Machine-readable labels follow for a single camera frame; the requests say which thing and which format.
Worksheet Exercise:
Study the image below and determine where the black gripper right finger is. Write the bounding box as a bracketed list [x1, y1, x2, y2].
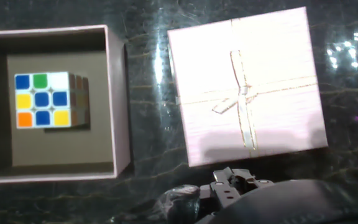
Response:
[194, 179, 358, 224]

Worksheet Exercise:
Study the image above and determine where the Rubik's cube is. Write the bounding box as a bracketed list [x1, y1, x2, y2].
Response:
[14, 71, 91, 130]

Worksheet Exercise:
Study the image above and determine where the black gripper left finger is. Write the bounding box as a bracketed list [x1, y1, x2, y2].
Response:
[154, 166, 275, 224]

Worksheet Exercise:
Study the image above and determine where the pink open gift box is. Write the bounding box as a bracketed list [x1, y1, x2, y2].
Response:
[0, 24, 132, 186]

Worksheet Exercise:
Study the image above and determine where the pink ribboned box lid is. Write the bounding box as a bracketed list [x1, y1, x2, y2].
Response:
[167, 6, 329, 168]

